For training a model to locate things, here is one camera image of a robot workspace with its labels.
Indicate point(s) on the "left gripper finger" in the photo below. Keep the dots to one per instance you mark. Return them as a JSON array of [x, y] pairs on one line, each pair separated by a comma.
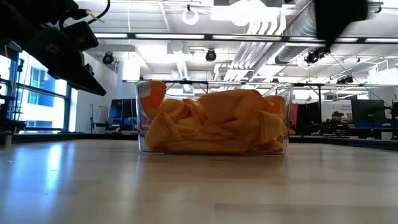
[[90, 84]]

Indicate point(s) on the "large orange microfiber towel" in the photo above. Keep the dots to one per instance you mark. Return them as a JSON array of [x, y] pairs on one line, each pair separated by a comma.
[[230, 102]]

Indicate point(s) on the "black ceiling spotlight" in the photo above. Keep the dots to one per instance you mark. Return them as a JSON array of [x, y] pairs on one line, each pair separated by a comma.
[[108, 58], [211, 55]]

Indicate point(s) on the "black computer monitor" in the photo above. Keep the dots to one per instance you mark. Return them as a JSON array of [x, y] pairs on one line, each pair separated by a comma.
[[122, 110], [368, 109]]

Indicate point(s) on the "large window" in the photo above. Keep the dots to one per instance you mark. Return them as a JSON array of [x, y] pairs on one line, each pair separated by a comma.
[[46, 102]]

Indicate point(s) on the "white basket label sticker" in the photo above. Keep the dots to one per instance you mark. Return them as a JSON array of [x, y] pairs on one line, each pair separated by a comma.
[[144, 89]]

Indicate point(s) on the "clear plastic basket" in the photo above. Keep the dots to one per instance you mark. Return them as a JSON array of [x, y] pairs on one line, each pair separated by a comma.
[[143, 124]]

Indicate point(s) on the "black shelf rack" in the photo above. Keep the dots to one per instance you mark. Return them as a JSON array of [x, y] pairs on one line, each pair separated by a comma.
[[6, 109]]

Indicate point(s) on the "person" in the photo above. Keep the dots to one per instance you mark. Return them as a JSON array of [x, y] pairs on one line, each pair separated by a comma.
[[337, 118]]

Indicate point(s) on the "black divider panel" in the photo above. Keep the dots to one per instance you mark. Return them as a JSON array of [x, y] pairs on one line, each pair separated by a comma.
[[308, 115]]

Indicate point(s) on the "red fabric panel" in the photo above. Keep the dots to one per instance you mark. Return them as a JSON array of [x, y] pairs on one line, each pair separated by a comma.
[[293, 115]]

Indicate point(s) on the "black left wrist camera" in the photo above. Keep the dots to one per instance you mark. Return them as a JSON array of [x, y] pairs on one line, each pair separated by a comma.
[[79, 35]]

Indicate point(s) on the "black ceiling track camera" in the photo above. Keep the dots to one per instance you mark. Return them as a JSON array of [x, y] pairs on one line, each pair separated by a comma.
[[345, 79], [315, 55]]

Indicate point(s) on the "silver ceiling air duct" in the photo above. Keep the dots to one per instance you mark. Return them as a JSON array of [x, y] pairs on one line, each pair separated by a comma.
[[295, 31]]

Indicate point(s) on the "black background table frame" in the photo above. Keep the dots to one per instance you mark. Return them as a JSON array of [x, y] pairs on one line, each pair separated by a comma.
[[186, 82]]

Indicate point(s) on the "black overhead frame beam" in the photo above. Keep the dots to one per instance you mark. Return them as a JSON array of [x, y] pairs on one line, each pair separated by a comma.
[[217, 37]]

